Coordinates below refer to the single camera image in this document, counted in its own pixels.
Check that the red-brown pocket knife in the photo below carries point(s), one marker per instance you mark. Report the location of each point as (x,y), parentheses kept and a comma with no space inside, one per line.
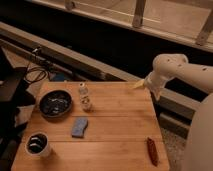
(152,150)

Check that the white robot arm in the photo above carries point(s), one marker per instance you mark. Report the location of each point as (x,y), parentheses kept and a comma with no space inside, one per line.
(198,154)

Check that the black equipment on left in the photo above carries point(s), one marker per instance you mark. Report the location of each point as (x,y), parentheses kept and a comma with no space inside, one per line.
(13,93)

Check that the white cup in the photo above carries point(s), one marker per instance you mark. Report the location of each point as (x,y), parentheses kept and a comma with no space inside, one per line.
(38,144)

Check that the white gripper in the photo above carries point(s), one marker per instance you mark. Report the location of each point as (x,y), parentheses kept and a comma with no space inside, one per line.
(153,83)

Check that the clear plastic bottle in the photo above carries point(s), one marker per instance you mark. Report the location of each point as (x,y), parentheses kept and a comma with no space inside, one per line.
(84,97)

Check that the dark bowl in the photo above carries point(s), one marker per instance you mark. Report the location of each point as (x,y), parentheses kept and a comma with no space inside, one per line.
(55,103)

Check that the blue sponge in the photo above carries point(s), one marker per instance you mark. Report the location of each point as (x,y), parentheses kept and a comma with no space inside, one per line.
(79,127)

